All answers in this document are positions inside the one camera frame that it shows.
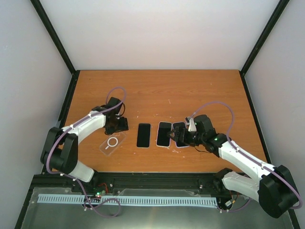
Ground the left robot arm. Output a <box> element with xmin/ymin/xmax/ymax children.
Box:
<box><xmin>41</xmin><ymin>97</ymin><xmax>129</xmax><ymax>192</ymax></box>

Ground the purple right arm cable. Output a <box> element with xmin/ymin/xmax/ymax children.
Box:
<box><xmin>187</xmin><ymin>101</ymin><xmax>303</xmax><ymax>213</ymax></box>

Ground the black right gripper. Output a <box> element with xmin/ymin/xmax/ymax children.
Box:
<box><xmin>167</xmin><ymin>126</ymin><xmax>205</xmax><ymax>147</ymax></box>

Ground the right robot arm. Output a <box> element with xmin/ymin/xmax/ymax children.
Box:
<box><xmin>167</xmin><ymin>115</ymin><xmax>303</xmax><ymax>218</ymax></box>

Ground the light blue slotted cable duct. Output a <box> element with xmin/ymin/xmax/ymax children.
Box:
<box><xmin>37</xmin><ymin>194</ymin><xmax>217</xmax><ymax>208</ymax></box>

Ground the black phone face up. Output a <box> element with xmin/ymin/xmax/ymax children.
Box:
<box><xmin>136</xmin><ymin>123</ymin><xmax>151</xmax><ymax>148</ymax></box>

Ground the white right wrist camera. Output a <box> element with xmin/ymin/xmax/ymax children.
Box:
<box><xmin>185</xmin><ymin>116</ymin><xmax>197</xmax><ymax>132</ymax></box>

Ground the blue phone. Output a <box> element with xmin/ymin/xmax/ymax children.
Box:
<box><xmin>172</xmin><ymin>122</ymin><xmax>189</xmax><ymax>148</ymax></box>

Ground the small green led circuit board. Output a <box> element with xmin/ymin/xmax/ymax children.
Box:
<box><xmin>93</xmin><ymin>183</ymin><xmax>108</xmax><ymax>198</ymax></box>

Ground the clear magsafe phone case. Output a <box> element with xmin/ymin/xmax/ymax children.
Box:
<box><xmin>99</xmin><ymin>132</ymin><xmax>126</xmax><ymax>156</ymax></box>

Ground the black aluminium frame rail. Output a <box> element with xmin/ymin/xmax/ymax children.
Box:
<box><xmin>29</xmin><ymin>172</ymin><xmax>237</xmax><ymax>197</ymax></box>

